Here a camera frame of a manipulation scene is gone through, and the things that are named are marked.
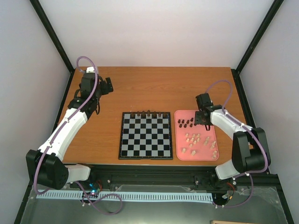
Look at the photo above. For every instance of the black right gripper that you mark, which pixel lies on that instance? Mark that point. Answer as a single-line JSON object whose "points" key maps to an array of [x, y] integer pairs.
{"points": [[197, 120]]}

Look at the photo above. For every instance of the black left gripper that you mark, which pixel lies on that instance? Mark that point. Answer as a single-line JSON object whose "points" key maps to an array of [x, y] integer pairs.
{"points": [[106, 90]]}

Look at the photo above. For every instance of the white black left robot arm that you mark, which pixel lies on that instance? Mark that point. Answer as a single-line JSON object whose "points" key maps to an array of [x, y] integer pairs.
{"points": [[45, 165]]}

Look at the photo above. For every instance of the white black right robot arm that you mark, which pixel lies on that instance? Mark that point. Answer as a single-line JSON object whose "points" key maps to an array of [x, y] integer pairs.
{"points": [[250, 151]]}

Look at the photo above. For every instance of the small circuit board with led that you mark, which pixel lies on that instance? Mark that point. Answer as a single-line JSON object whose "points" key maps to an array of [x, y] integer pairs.
{"points": [[94, 192]]}

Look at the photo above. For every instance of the pink plastic tray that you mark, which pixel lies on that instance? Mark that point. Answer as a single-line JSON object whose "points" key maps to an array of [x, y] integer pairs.
{"points": [[203, 153]]}

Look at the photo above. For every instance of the black grey chessboard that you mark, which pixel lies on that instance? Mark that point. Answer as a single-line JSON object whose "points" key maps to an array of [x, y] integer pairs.
{"points": [[145, 138]]}

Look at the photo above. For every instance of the light blue slotted cable duct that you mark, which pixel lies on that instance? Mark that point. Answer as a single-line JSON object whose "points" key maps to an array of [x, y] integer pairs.
{"points": [[134, 196]]}

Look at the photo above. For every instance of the black aluminium frame rail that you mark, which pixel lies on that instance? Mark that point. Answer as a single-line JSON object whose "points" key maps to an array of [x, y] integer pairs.
{"points": [[110, 176]]}

